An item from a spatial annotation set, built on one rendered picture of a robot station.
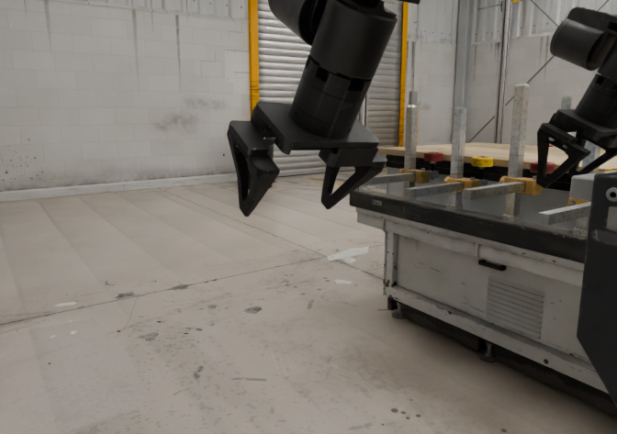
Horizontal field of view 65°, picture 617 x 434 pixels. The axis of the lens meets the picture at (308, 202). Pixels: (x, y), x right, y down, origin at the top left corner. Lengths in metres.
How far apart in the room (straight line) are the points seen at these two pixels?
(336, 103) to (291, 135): 0.04
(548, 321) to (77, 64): 6.16
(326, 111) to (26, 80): 6.61
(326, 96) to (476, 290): 2.00
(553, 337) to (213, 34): 6.45
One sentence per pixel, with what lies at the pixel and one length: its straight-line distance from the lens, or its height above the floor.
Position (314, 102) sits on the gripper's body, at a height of 1.10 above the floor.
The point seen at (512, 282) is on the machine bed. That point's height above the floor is 0.39.
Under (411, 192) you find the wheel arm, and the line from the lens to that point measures 1.74.
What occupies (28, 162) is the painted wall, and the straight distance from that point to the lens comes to 6.96.
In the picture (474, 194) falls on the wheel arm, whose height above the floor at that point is 0.84.
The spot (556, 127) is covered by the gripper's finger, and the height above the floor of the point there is 1.07.
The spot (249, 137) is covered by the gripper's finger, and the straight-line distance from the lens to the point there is 0.42.
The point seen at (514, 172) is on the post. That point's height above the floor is 0.88.
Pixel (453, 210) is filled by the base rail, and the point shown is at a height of 0.70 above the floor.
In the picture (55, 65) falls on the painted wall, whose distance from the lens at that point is 7.00.
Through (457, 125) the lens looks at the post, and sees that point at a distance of 1.97.
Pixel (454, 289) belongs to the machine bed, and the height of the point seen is 0.26.
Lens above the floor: 1.09
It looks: 11 degrees down
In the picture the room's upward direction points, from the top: straight up
